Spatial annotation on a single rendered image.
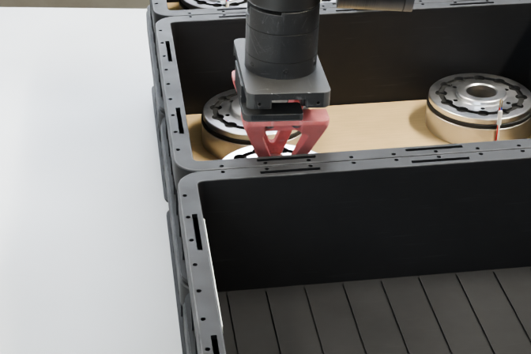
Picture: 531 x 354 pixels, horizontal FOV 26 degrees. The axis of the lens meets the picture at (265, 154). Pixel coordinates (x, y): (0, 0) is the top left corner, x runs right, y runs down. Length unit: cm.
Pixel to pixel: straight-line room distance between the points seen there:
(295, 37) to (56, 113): 63
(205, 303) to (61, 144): 69
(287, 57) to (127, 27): 83
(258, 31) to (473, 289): 26
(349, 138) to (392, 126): 5
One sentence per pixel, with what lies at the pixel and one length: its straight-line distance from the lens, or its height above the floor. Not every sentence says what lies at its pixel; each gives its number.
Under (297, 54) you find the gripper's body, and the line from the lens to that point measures 88.
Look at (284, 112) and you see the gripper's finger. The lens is 89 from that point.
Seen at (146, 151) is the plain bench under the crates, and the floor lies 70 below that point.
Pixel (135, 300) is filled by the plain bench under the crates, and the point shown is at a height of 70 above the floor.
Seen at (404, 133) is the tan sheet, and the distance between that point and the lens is 112.
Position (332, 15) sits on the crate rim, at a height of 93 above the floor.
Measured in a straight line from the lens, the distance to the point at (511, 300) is 91.
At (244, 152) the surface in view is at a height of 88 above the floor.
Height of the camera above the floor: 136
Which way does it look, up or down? 30 degrees down
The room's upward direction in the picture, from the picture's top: straight up
